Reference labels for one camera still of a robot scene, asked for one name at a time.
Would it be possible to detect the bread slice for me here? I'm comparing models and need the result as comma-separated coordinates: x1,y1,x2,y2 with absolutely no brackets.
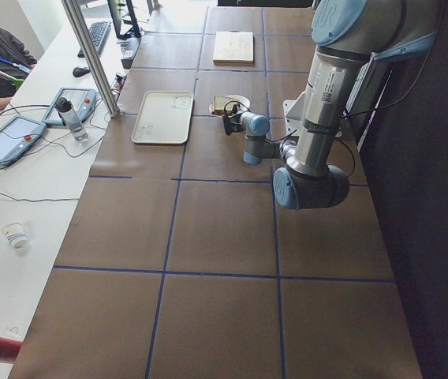
211,96,236,115

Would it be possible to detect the white round plate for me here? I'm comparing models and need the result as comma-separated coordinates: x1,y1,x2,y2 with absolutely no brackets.
209,95,250,115

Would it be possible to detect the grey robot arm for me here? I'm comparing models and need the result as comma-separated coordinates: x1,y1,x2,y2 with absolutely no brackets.
222,1,442,210

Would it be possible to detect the cream bear tray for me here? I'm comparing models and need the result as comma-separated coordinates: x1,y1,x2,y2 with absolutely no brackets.
131,91,194,144

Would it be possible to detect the wooden cutting board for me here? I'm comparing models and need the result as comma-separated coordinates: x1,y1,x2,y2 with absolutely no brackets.
212,31,254,64

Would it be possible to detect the far teach pendant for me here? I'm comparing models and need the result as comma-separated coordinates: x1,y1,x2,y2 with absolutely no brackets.
42,88,97,129

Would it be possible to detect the teach pendant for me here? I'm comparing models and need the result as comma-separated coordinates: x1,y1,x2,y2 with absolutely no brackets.
42,88,97,129
0,115,47,165

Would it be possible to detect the black power strip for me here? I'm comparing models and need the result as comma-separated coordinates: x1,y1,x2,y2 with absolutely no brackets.
119,37,141,69

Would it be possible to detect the clear water bottle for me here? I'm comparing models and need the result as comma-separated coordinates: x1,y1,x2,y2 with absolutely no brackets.
54,96,88,141

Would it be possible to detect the black computer mouse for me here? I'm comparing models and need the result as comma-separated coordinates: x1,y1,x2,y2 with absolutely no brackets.
72,66,91,78

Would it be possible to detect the black keyboard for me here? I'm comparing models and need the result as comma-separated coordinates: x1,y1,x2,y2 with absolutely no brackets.
88,21,111,56

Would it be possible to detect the black monitor stand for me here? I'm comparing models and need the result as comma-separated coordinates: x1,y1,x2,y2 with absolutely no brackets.
107,0,142,40

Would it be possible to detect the paper cup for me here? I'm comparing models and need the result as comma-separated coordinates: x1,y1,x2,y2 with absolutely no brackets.
2,223,28,249

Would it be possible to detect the near teach pendant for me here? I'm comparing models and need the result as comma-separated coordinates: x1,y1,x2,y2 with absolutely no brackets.
0,115,47,165

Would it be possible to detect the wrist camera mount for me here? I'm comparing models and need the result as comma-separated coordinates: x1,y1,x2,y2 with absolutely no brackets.
222,113,244,135

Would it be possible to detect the white pole base plate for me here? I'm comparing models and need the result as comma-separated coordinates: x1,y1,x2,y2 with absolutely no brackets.
283,96,345,136

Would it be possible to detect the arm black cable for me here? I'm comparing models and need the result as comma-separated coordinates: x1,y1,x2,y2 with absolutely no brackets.
223,23,438,174

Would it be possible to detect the aluminium frame post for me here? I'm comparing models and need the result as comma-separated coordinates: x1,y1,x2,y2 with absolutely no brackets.
62,0,120,118

